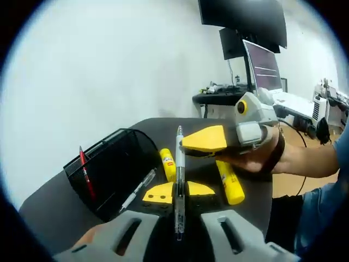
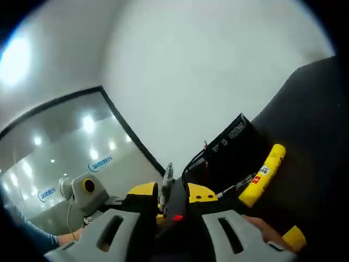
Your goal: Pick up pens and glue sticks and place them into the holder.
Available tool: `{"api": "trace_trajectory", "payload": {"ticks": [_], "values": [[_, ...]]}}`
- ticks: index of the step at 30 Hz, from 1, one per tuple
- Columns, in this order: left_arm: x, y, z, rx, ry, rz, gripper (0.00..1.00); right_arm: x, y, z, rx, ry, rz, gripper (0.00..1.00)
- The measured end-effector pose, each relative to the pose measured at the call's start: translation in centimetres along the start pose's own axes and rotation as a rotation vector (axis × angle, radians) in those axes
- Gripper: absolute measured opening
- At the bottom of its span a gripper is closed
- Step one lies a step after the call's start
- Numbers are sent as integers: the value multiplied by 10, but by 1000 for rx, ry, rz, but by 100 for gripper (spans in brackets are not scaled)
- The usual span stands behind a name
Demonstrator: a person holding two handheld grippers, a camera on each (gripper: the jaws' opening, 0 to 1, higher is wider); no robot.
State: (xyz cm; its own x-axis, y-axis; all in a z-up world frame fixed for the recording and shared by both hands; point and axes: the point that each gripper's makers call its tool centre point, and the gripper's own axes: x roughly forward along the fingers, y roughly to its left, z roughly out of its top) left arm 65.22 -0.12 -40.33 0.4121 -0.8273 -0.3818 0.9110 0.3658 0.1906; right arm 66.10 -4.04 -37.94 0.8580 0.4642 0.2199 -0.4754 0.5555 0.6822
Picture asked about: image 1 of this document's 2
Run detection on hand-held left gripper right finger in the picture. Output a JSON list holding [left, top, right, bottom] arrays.
[[185, 180, 302, 262]]

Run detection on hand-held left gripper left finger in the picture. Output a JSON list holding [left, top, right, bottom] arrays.
[[53, 182, 175, 262]]

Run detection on clear pen with white grip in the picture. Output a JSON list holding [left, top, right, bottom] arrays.
[[118, 167, 157, 213], [173, 125, 186, 241]]

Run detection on large yellow glue stick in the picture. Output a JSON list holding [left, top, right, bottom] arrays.
[[215, 160, 245, 206]]

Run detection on small yellow glue stick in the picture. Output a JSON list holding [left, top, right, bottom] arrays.
[[159, 148, 177, 183]]

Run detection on red pen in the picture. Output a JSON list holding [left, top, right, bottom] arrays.
[[79, 146, 97, 202]]

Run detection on black mesh holder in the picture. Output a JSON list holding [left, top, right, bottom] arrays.
[[63, 128, 162, 222]]

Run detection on person's left hand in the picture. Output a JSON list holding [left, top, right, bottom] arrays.
[[71, 223, 111, 251]]

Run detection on person's right hand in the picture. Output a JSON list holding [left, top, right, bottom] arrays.
[[215, 128, 290, 181]]

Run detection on white desk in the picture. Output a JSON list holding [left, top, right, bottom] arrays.
[[272, 91, 320, 121]]

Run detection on black office desk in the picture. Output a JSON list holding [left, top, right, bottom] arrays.
[[192, 91, 246, 106]]

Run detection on lit computer monitor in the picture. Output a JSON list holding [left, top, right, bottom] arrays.
[[242, 39, 284, 95]]

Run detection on pile of small desk items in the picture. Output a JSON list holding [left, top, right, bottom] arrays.
[[200, 81, 227, 95]]

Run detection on white floor appliance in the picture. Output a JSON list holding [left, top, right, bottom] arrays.
[[312, 94, 328, 121]]

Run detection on black backpack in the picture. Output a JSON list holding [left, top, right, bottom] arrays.
[[316, 117, 332, 145]]

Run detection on small black monitor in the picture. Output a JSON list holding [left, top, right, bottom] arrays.
[[219, 27, 248, 61]]

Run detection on person's blue shirt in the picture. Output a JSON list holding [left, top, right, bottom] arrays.
[[293, 130, 349, 262]]

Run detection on large black monitor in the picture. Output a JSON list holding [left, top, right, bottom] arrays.
[[197, 0, 288, 50]]

